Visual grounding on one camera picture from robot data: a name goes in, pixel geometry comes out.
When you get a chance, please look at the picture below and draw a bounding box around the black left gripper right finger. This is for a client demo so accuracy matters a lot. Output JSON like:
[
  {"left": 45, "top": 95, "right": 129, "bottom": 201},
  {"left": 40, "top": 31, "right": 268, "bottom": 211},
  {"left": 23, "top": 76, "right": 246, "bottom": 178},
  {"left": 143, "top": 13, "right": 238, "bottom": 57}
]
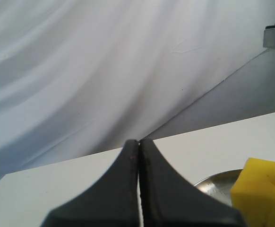
[{"left": 139, "top": 139, "right": 246, "bottom": 227}]

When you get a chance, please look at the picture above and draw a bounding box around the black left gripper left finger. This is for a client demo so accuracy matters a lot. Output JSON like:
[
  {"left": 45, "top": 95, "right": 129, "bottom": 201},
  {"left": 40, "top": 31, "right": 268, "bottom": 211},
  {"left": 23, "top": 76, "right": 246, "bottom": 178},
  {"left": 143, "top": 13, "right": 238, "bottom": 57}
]
[{"left": 42, "top": 140, "right": 140, "bottom": 227}]

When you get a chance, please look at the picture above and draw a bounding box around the yellow sponge block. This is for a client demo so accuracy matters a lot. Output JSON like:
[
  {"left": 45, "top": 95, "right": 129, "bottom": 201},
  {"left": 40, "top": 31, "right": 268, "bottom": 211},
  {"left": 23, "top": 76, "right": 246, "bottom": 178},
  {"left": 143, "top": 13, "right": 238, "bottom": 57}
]
[{"left": 230, "top": 158, "right": 275, "bottom": 227}]

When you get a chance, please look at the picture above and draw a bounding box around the round stainless steel plate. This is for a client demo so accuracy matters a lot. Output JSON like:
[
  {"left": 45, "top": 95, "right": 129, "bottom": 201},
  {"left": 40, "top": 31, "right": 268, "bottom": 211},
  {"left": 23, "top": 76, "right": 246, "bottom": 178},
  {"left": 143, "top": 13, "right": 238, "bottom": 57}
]
[{"left": 194, "top": 169, "right": 242, "bottom": 207}]

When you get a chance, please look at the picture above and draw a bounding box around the white backdrop cloth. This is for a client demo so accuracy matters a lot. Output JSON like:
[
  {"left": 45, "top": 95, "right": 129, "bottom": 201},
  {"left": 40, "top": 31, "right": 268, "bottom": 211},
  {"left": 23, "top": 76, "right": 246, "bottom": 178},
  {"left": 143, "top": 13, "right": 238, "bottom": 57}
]
[{"left": 0, "top": 0, "right": 275, "bottom": 177}]

